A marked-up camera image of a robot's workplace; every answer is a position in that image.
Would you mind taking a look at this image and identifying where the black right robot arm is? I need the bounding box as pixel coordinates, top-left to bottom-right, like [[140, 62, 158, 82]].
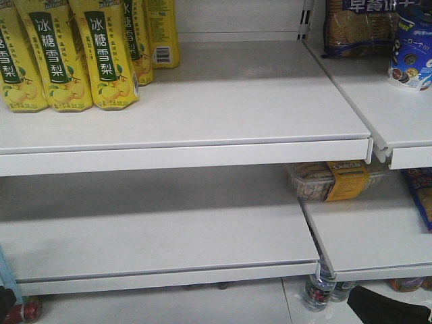
[[347, 286, 431, 323]]

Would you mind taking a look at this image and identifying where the blue snack packet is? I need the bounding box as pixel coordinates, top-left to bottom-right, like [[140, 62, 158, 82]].
[[401, 167, 431, 232]]

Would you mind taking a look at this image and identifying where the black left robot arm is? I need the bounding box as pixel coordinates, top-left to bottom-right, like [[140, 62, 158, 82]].
[[0, 286, 16, 323]]

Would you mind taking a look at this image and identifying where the yellow pear drink bottle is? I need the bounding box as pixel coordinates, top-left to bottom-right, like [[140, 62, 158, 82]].
[[144, 0, 180, 69], [13, 1, 93, 112], [124, 0, 153, 86], [69, 1, 139, 111], [1, 1, 49, 113]]

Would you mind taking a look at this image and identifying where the blue oreo cup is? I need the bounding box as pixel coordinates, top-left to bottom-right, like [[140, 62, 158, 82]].
[[387, 5, 431, 92]]

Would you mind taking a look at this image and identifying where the blue biscuit packet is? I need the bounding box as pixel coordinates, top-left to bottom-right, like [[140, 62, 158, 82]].
[[323, 1, 398, 58]]

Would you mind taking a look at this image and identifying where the clear snack box yellow label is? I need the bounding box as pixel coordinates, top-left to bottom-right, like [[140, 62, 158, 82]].
[[286, 160, 390, 202]]

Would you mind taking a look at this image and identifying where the white metal shelf unit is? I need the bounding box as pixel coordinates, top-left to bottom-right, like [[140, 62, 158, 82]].
[[1, 1, 431, 302]]

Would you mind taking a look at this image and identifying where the red coca-cola bottle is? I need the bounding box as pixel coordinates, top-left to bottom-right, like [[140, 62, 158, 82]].
[[3, 300, 43, 324]]

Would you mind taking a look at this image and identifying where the light blue plastic basket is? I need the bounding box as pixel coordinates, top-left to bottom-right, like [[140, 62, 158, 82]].
[[1, 249, 23, 304]]

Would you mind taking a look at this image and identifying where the clear water bottle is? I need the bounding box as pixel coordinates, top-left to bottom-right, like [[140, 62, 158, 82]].
[[302, 264, 336, 312]]

